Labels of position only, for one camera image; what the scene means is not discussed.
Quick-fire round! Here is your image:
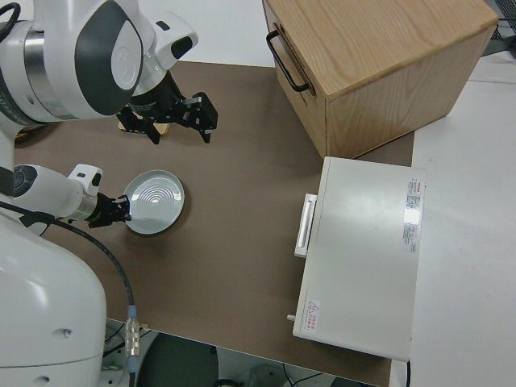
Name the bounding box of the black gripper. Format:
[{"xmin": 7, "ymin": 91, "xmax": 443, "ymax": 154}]
[
  {"xmin": 86, "ymin": 192, "xmax": 134, "ymax": 230},
  {"xmin": 115, "ymin": 73, "xmax": 219, "ymax": 146}
]

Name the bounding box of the gray round plate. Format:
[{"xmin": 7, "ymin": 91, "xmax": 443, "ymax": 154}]
[{"xmin": 123, "ymin": 169, "xmax": 187, "ymax": 236}]

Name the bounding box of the light wooden block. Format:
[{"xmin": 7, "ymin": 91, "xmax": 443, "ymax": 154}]
[{"xmin": 117, "ymin": 113, "xmax": 170, "ymax": 137}]

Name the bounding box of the brown table mat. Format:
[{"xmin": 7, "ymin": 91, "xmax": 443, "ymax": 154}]
[{"xmin": 13, "ymin": 60, "xmax": 417, "ymax": 387}]

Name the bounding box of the brown woven item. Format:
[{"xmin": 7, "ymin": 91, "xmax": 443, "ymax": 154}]
[{"xmin": 15, "ymin": 125, "xmax": 48, "ymax": 143}]

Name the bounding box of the wooden drawer cabinet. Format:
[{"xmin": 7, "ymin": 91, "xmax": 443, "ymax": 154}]
[{"xmin": 261, "ymin": 0, "xmax": 499, "ymax": 160}]

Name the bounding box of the white toaster oven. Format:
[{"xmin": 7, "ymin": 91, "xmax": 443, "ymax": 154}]
[{"xmin": 286, "ymin": 156, "xmax": 427, "ymax": 361}]

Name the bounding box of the dark mesh item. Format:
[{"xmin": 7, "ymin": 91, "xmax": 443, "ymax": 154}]
[{"xmin": 489, "ymin": 15, "xmax": 516, "ymax": 56}]

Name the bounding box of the black cable with metal connector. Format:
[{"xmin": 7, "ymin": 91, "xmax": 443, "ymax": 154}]
[{"xmin": 0, "ymin": 200, "xmax": 143, "ymax": 387}]

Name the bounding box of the black cabinet drawer handle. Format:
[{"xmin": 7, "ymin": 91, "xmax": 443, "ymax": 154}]
[{"xmin": 265, "ymin": 31, "xmax": 312, "ymax": 94}]

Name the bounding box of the black round base plate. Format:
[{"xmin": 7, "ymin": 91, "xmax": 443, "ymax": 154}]
[{"xmin": 139, "ymin": 333, "xmax": 219, "ymax": 387}]

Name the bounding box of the white oven door handle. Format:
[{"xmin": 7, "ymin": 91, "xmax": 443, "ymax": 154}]
[{"xmin": 293, "ymin": 193, "xmax": 319, "ymax": 259}]

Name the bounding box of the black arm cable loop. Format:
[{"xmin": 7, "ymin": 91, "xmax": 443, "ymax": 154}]
[{"xmin": 0, "ymin": 2, "xmax": 22, "ymax": 30}]

